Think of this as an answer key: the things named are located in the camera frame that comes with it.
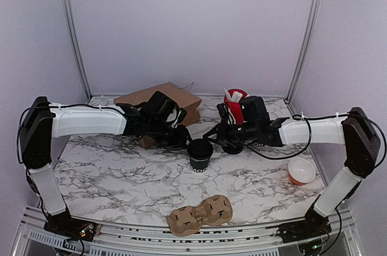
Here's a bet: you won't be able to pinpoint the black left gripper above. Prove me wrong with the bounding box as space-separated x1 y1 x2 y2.
147 117 195 151

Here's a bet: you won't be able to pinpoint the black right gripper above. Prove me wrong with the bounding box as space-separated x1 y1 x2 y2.
203 119 259 147

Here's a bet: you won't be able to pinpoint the black plastic cup lid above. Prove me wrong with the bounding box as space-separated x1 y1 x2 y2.
187 139 213 160

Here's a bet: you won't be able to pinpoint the black paper coffee cup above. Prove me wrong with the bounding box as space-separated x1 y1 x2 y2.
189 154 211 173

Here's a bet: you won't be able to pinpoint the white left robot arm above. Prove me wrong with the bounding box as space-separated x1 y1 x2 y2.
17 91 192 241

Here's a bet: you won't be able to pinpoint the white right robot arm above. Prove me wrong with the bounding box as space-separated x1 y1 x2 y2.
203 104 386 243

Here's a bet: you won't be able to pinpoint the black stacked paper cup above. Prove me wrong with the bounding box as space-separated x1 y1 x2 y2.
253 142 266 148

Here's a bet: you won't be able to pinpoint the red cylindrical canister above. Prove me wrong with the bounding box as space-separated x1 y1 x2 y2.
224 101 244 124

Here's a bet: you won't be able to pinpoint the brown paper bag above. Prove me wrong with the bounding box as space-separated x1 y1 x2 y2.
114 82 202 148

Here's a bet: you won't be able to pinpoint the black plastic cup lids stack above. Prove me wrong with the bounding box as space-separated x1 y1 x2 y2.
222 146 244 155

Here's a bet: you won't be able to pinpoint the white sugar stick packets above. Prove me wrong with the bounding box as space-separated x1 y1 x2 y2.
224 88 249 102

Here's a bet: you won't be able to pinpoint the orange white bowl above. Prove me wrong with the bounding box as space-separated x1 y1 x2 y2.
288 158 316 185

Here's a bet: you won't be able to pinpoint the brown cardboard cup carrier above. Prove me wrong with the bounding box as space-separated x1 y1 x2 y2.
167 195 233 237

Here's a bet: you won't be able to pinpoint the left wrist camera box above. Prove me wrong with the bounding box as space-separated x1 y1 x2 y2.
140 91 187 125

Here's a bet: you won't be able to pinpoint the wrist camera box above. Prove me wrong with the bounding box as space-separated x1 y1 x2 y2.
140 91 187 125
239 96 270 125

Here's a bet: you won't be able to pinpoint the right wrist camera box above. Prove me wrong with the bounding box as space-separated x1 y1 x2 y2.
239 96 270 125

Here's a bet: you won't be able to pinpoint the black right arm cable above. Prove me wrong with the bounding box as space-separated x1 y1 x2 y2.
247 113 387 172

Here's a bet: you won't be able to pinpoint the aluminium frame post right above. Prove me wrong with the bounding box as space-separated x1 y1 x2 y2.
285 0 321 104

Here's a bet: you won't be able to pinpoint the aluminium frame post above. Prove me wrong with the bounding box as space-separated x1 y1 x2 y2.
62 0 92 101
285 0 321 104

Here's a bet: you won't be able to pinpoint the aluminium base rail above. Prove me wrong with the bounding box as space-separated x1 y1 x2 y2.
11 206 365 255

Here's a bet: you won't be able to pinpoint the aluminium frame post left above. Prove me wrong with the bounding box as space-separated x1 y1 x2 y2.
62 0 92 101

